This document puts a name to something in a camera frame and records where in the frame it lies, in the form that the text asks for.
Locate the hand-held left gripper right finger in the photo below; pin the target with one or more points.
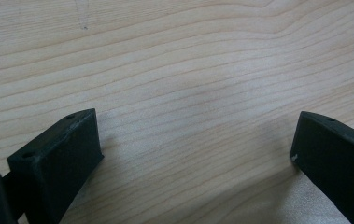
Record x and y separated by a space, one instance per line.
339 161

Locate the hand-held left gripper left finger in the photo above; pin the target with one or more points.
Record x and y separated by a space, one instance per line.
56 161

